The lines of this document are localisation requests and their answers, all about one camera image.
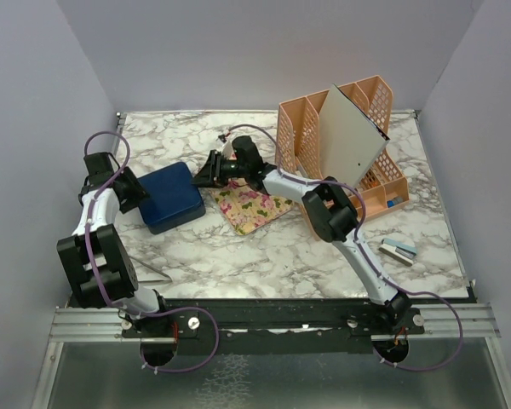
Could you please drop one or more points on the floral serving tray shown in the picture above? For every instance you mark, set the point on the floral serving tray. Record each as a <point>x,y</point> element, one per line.
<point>247,210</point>

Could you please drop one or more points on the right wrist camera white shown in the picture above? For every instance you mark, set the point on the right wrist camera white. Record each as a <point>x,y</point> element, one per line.
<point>227,145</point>

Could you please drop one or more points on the stapler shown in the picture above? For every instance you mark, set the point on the stapler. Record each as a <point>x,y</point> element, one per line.
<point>401,252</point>

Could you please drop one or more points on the blue box lid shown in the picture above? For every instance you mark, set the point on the blue box lid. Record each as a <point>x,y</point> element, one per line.
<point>170,185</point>

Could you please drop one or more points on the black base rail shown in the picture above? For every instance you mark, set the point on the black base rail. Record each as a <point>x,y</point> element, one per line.
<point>271,326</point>

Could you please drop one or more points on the small blue cap item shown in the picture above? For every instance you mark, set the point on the small blue cap item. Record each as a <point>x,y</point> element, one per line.
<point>395,201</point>

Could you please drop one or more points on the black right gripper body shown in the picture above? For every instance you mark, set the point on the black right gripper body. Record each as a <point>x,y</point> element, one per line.
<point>230,170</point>

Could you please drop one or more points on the grey board in organizer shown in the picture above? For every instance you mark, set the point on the grey board in organizer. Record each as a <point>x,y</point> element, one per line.
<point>349,141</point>

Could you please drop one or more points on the peach plastic desk organizer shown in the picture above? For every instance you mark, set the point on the peach plastic desk organizer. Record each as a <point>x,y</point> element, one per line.
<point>298,143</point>

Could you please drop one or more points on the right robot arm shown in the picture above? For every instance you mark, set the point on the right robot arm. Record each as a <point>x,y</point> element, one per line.
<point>331,213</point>

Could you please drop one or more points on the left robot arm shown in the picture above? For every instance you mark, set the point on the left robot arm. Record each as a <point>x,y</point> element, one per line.
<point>97,265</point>

